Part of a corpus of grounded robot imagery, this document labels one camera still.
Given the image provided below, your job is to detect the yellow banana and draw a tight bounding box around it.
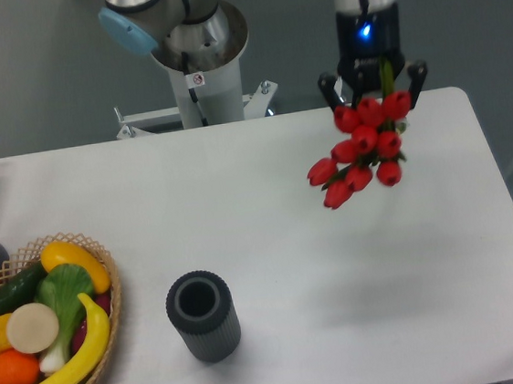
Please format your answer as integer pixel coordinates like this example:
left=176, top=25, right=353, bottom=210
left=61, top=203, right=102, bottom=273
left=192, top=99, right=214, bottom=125
left=39, top=293, right=110, bottom=384

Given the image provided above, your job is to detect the green bok choy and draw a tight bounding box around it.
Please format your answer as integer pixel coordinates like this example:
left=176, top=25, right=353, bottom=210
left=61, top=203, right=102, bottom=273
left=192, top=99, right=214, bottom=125
left=34, top=264, right=95, bottom=376

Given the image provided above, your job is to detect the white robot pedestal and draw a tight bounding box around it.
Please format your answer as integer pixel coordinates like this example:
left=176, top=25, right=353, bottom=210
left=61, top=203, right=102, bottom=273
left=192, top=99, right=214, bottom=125
left=114, top=56, right=278, bottom=140

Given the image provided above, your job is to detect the red tulip bouquet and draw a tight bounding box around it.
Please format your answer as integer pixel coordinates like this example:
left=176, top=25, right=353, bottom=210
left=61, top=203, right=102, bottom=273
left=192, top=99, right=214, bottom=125
left=307, top=58, right=413, bottom=210

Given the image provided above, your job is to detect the dark green cucumber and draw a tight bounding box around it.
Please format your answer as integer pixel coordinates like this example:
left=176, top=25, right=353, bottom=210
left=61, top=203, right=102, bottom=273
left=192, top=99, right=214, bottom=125
left=0, top=262, right=47, bottom=316

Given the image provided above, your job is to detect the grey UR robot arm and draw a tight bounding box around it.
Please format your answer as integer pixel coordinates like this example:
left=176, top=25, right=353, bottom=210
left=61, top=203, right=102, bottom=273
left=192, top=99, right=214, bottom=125
left=99, top=0, right=427, bottom=132

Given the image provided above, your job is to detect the dark red vegetable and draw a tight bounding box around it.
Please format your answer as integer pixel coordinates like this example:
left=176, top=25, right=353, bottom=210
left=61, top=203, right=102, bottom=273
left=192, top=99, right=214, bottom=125
left=70, top=291, right=111, bottom=356

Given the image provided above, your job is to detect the orange fruit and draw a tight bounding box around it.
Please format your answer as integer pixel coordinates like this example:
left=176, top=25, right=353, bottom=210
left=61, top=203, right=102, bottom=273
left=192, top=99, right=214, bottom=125
left=0, top=348, right=40, bottom=384

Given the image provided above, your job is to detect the dark grey ribbed vase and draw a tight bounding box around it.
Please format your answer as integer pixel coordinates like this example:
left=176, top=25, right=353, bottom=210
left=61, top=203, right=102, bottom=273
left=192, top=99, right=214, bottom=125
left=165, top=270, right=242, bottom=363

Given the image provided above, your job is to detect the beige round disc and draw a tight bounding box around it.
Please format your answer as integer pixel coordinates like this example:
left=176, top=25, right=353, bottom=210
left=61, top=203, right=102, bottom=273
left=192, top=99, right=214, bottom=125
left=5, top=302, right=59, bottom=354

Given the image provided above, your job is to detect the woven wicker basket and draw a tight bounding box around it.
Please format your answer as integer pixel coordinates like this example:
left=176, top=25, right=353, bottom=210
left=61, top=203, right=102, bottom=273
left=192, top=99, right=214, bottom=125
left=0, top=233, right=122, bottom=384

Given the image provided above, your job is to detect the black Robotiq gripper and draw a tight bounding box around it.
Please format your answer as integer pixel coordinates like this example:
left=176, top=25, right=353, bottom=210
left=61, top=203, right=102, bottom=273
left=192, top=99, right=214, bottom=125
left=318, top=2, right=428, bottom=110

